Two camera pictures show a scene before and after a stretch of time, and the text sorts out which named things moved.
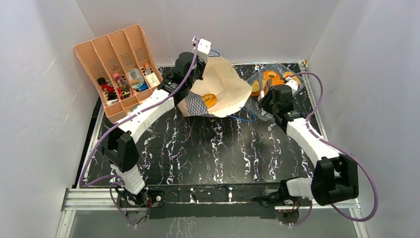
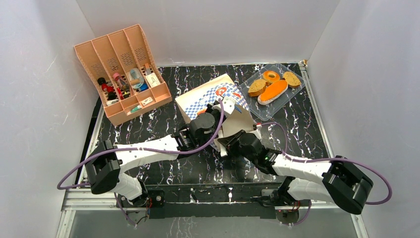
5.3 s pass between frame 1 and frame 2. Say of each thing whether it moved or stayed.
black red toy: stayed
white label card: stayed
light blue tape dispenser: stayed
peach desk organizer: stayed
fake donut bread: stayed
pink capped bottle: stayed
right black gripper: moved
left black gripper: moved
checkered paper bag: moved
